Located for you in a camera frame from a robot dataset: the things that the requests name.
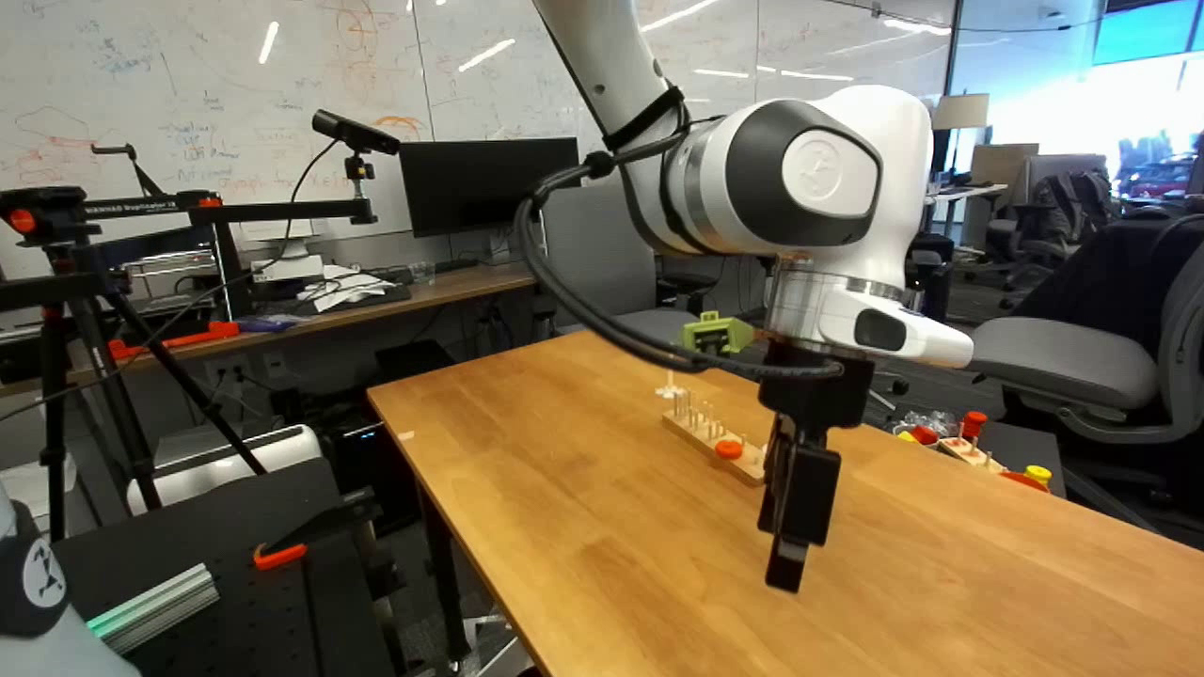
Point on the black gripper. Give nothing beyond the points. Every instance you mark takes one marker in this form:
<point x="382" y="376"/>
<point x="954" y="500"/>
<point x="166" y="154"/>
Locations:
<point x="798" y="475"/>

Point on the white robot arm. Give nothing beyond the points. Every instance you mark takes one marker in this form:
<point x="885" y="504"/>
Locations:
<point x="826" y="193"/>

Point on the wooden peg stand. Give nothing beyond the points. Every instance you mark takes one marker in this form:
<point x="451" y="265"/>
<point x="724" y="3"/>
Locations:
<point x="685" y="416"/>

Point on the wooden toy tray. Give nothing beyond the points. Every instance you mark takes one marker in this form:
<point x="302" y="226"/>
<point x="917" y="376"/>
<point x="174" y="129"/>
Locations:
<point x="960" y="438"/>

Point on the grey office chair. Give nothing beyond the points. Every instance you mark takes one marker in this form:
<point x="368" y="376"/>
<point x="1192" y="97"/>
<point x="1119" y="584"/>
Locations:
<point x="1109" y="389"/>

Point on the black computer monitor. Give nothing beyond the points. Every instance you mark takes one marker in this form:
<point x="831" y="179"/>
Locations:
<point x="477" y="181"/>

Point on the green wrist camera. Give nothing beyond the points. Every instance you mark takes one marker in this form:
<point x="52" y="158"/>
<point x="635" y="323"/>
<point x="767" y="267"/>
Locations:
<point x="717" y="333"/>

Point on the black clamp orange handle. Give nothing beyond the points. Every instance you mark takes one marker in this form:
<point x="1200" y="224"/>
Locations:
<point x="348" y="517"/>

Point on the black camera tripod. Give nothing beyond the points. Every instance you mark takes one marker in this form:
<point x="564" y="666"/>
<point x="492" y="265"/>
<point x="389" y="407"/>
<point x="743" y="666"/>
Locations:
<point x="62" y="221"/>

